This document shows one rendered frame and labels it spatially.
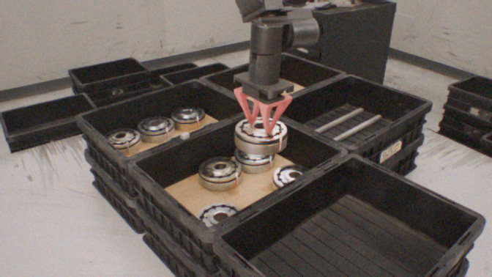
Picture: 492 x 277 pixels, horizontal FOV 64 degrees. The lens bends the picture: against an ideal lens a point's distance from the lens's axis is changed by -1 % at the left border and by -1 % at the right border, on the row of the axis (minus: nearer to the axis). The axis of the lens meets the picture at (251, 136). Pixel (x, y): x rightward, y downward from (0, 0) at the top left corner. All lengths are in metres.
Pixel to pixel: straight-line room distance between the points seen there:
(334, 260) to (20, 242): 0.75
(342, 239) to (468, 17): 3.52
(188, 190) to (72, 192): 0.42
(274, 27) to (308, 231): 0.41
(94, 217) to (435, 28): 3.78
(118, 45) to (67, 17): 0.51
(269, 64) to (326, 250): 0.37
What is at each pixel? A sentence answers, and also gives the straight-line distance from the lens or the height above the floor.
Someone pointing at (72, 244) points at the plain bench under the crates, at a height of 0.70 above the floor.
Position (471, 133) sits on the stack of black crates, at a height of 0.39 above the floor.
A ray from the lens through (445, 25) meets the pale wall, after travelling 4.32.
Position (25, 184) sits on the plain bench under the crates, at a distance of 1.36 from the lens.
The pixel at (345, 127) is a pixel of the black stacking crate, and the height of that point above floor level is 0.83.
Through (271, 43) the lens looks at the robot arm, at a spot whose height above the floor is 1.20.
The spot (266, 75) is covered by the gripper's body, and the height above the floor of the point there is 1.15.
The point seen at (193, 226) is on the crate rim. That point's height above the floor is 0.92.
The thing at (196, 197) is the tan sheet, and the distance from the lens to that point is 0.93.
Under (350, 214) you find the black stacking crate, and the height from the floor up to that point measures 0.83.
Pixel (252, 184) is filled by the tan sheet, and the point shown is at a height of 0.83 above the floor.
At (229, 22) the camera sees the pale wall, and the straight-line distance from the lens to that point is 4.50.
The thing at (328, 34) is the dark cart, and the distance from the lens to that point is 2.38.
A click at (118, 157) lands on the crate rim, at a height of 0.93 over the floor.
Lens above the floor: 1.40
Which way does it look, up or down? 30 degrees down
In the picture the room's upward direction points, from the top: straight up
